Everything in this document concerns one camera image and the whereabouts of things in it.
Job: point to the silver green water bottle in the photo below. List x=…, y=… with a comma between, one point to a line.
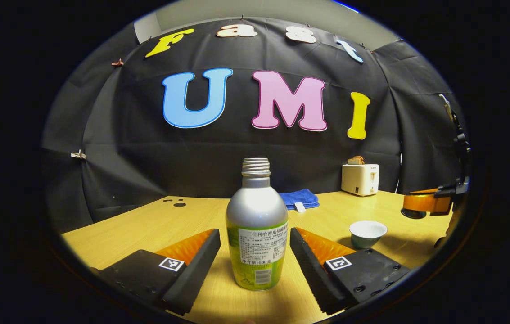
x=257, y=225

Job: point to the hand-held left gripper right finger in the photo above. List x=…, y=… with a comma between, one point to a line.
x=311, y=270

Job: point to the white toaster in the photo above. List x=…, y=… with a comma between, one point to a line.
x=358, y=180

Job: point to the brown clip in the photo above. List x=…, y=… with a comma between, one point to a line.
x=117, y=62

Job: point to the white clip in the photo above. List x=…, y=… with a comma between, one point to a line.
x=78, y=155

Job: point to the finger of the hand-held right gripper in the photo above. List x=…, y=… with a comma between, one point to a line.
x=426, y=201

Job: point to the teal white teacup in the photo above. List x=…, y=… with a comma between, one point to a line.
x=367, y=231

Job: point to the folded blue towel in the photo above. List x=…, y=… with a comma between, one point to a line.
x=297, y=198

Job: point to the bread slice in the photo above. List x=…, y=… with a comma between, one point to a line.
x=356, y=160

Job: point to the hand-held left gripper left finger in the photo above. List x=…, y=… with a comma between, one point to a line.
x=194, y=270

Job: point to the black backdrop cloth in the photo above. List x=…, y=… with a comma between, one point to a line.
x=169, y=153

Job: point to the teal teacup lid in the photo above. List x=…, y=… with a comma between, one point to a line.
x=412, y=214

